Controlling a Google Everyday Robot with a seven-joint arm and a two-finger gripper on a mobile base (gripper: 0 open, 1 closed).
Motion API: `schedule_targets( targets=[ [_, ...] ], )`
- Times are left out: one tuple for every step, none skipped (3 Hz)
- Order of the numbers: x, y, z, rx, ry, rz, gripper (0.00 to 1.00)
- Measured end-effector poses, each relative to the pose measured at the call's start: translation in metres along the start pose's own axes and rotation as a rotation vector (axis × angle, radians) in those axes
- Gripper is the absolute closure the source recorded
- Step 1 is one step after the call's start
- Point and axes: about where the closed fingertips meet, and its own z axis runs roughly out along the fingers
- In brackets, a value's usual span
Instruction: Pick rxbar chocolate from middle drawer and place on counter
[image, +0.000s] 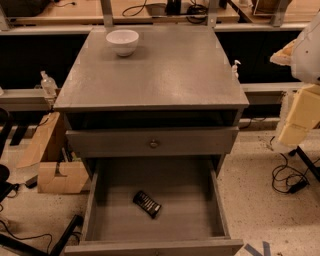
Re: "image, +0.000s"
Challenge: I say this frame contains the wooden desk in background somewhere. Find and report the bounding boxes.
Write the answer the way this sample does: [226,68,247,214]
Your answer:
[8,0,239,26]

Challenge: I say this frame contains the black stand leg left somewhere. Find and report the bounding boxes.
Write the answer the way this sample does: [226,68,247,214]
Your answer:
[0,215,84,256]

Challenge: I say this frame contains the small white pump bottle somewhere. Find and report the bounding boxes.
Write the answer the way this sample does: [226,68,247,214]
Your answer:
[232,60,241,79]

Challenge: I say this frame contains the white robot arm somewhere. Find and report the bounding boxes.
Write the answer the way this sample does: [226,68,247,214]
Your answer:
[270,13,320,148]

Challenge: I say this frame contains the closed grey top drawer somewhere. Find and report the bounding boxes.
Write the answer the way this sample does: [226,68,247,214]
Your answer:
[66,127,238,158]

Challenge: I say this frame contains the round metal drawer knob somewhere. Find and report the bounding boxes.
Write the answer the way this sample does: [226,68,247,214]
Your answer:
[149,139,159,149]

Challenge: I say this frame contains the black stand leg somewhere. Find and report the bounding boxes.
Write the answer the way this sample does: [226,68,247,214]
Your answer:
[289,147,320,182]
[0,215,84,256]

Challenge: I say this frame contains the brown cardboard box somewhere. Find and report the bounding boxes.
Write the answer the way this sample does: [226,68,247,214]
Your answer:
[37,162,89,194]

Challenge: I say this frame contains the black stand leg right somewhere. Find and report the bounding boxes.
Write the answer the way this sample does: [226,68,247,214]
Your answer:
[289,147,320,182]

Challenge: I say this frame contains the blue tape mark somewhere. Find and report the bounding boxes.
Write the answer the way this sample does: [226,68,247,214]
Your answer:
[243,241,272,256]

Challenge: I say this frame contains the white ceramic bowl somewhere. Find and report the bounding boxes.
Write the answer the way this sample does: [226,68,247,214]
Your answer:
[106,29,139,57]

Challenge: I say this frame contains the open grey middle drawer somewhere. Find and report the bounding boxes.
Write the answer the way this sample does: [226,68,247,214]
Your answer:
[64,157,243,256]

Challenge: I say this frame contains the black cables on desk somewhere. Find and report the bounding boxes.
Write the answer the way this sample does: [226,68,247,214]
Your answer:
[121,0,210,25]

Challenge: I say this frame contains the clear sanitizer pump bottle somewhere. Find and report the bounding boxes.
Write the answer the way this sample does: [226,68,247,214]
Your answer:
[40,71,58,97]

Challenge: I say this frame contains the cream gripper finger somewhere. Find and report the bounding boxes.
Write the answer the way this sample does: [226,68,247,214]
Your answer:
[270,40,296,66]
[278,84,320,147]

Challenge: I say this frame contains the grey wooden drawer cabinet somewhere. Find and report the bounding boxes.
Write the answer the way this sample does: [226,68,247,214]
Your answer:
[54,25,248,170]

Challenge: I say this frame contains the black cable on floor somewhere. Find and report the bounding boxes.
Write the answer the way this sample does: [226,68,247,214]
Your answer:
[0,218,54,254]

